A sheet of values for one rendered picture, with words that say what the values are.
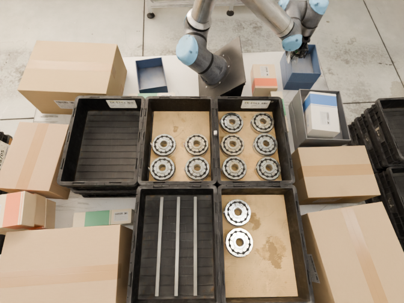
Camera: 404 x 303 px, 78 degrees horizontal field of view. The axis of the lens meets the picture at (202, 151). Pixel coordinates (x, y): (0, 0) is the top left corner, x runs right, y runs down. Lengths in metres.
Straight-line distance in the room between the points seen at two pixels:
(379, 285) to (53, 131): 1.38
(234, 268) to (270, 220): 0.23
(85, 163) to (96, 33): 1.94
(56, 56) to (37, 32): 1.72
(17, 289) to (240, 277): 0.75
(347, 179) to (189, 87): 0.90
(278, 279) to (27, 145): 1.14
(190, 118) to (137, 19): 1.94
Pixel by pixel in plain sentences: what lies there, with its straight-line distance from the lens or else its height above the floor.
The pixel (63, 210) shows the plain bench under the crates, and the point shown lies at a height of 0.70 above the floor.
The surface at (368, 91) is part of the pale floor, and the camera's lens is 2.78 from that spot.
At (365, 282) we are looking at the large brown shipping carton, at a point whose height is 0.90.
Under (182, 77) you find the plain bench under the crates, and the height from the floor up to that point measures 0.70.
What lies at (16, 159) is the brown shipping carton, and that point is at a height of 0.86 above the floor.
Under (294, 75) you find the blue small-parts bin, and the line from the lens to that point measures 1.43.
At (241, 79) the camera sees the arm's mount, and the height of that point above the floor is 0.93.
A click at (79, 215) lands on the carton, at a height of 0.76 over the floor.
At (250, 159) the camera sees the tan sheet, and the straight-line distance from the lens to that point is 1.11.
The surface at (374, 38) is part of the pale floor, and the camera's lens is 3.29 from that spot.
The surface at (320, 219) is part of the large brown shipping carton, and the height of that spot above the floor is 0.90.
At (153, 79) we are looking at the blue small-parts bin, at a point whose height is 0.70.
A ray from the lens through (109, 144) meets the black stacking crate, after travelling 1.17.
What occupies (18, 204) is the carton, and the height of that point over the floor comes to 0.92.
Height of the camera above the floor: 1.84
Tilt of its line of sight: 67 degrees down
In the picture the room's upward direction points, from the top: 3 degrees clockwise
